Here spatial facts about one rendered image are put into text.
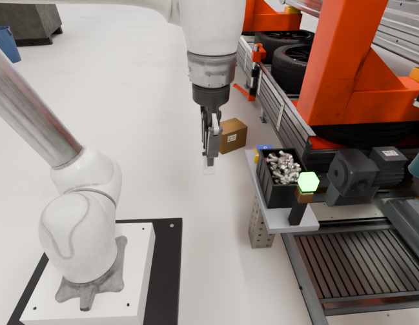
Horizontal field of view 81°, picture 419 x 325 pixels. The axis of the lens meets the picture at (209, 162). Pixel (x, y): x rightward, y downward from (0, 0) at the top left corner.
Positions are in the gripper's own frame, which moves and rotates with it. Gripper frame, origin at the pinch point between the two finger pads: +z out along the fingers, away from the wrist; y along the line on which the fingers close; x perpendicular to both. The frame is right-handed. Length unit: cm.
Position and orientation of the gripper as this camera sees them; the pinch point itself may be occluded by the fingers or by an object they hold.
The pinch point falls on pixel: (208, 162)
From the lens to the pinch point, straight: 60.2
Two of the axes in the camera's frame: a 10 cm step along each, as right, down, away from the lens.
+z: -0.2, 7.8, 6.3
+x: 9.8, -1.1, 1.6
